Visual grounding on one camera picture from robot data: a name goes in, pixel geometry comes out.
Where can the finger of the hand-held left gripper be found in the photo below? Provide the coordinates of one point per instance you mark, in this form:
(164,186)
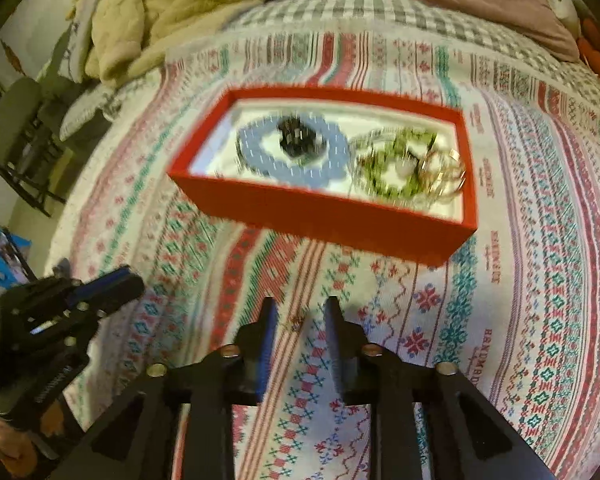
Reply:
(105,287)

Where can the white plush toy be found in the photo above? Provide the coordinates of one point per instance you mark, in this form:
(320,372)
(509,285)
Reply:
(562,2)

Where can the red jewelry box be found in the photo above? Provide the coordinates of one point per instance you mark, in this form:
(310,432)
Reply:
(330,220)

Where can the patterned knit blanket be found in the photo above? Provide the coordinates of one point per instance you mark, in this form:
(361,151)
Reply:
(530,260)

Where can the grey checkered bed sheet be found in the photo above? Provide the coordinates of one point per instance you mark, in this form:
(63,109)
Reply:
(380,15)

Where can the dark chair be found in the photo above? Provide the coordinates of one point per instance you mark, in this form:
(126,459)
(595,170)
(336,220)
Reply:
(17,120)

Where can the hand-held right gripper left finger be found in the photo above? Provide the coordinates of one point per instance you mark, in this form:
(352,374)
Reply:
(265,355)

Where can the blue box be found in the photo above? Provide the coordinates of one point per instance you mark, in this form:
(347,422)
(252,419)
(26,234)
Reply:
(10,255)

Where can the beige quilted blanket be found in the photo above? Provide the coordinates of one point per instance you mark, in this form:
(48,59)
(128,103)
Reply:
(180,5)

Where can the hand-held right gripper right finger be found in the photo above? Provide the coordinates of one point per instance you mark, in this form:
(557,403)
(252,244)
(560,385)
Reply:
(336,360)

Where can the person's left hand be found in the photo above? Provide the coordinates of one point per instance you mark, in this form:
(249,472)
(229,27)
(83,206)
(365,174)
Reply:
(7,442)

